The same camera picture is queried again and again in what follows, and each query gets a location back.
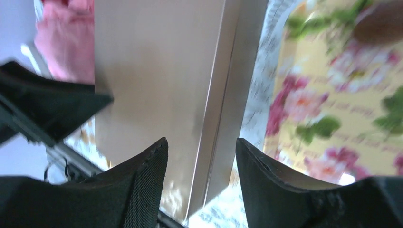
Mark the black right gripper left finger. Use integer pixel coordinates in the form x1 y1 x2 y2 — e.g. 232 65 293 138
0 138 168 228

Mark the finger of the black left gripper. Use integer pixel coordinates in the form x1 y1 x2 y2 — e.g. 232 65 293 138
0 61 113 147

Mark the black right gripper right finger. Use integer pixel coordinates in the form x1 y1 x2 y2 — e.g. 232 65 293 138
236 138 403 228

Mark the pink cloth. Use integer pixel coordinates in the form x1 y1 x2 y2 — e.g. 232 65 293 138
34 0 95 85

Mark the floral chocolate tray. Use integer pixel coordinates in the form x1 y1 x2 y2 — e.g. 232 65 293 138
263 0 403 185

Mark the gold box lid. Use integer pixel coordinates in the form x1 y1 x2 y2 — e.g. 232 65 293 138
94 0 270 222

